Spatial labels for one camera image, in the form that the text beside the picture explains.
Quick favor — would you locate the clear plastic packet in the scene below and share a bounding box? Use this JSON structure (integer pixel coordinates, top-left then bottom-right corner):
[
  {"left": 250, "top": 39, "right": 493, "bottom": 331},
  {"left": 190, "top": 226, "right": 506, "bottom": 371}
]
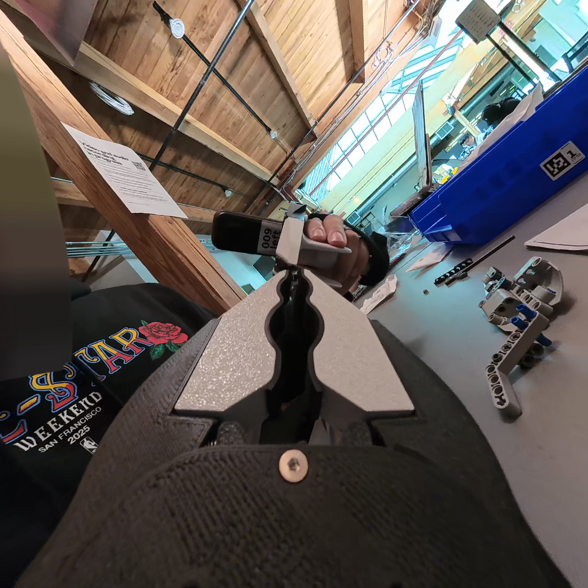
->
[
  {"left": 360, "top": 275, "right": 398, "bottom": 315},
  {"left": 406, "top": 243, "right": 454, "bottom": 273}
]

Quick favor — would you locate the grey angled beam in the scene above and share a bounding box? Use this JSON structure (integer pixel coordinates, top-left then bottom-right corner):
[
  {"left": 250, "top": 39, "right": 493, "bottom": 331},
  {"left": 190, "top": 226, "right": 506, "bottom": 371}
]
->
[{"left": 486, "top": 316, "right": 552, "bottom": 420}]

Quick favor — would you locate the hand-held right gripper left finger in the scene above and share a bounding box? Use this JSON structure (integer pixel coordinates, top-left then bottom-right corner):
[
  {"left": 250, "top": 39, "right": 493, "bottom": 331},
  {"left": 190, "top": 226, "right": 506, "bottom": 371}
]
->
[{"left": 174, "top": 270, "right": 289, "bottom": 421}]

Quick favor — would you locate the black holed beam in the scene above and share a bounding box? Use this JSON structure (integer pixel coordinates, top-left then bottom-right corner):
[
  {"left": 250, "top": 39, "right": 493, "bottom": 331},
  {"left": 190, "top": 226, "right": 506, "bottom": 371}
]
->
[{"left": 434, "top": 258, "right": 474, "bottom": 286}]

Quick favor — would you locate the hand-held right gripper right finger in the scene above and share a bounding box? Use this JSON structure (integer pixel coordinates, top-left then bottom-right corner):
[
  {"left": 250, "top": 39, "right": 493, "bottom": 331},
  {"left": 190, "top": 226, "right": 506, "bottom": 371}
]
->
[{"left": 303, "top": 270, "right": 415, "bottom": 425}]

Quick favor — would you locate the wooden post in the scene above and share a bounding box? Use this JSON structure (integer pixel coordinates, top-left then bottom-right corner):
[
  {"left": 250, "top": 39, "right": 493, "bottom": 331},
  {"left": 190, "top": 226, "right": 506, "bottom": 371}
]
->
[{"left": 0, "top": 11, "right": 247, "bottom": 315}]

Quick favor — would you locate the white notice paper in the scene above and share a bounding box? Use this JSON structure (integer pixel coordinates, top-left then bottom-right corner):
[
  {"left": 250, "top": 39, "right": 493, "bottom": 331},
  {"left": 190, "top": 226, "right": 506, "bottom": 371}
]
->
[{"left": 62, "top": 123, "right": 188, "bottom": 219}]

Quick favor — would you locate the white paper sheet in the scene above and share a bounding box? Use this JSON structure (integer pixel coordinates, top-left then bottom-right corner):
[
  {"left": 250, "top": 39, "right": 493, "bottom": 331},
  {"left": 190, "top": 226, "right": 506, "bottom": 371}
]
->
[{"left": 487, "top": 83, "right": 546, "bottom": 138}]

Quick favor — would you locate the tan rounded panel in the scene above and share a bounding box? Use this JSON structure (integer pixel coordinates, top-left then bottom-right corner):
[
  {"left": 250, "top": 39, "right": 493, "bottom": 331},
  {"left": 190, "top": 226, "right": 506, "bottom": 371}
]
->
[{"left": 455, "top": 0, "right": 502, "bottom": 43}]

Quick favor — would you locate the black ceiling conduit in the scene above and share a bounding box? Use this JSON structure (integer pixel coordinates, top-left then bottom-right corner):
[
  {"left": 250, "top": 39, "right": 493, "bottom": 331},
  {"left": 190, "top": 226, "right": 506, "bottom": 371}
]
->
[{"left": 152, "top": 0, "right": 276, "bottom": 138}]

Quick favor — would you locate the white cable coil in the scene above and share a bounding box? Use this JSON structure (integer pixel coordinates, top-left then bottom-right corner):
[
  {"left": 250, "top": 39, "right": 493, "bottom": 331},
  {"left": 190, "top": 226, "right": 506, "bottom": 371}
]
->
[{"left": 89, "top": 82, "right": 135, "bottom": 116}]

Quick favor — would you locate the grey metal pipe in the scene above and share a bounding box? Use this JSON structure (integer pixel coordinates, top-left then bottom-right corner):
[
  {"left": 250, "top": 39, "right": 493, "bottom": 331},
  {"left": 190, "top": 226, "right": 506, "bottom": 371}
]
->
[{"left": 149, "top": 0, "right": 255, "bottom": 171}]

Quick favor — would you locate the person's left hand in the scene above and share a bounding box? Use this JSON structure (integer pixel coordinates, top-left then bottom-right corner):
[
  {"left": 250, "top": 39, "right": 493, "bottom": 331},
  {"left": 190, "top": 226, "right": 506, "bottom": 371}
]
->
[{"left": 305, "top": 215, "right": 372, "bottom": 296}]

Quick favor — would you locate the open laptop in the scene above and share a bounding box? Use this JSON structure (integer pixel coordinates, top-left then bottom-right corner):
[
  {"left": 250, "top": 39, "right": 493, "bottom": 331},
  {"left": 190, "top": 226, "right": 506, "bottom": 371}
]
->
[{"left": 390, "top": 83, "right": 443, "bottom": 217}]

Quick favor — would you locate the black printed shirt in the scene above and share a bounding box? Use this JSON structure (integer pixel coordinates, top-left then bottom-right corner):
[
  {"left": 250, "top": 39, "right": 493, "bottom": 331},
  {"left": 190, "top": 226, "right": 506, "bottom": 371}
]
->
[{"left": 0, "top": 282, "right": 219, "bottom": 588}]

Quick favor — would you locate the grey brick model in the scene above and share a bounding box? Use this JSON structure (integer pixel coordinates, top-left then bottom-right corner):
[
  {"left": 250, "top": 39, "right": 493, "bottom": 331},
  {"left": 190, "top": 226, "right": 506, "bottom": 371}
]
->
[{"left": 478, "top": 256, "right": 565, "bottom": 334}]

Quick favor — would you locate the long black axle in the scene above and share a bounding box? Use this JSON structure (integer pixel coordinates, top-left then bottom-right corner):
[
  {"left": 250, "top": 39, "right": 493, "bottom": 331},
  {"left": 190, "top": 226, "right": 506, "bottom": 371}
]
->
[{"left": 452, "top": 236, "right": 516, "bottom": 282}]

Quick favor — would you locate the blue tagged storage bin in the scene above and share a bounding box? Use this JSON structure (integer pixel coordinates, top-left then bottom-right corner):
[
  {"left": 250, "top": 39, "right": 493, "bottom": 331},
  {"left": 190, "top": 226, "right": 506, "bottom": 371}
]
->
[{"left": 439, "top": 69, "right": 588, "bottom": 245}]

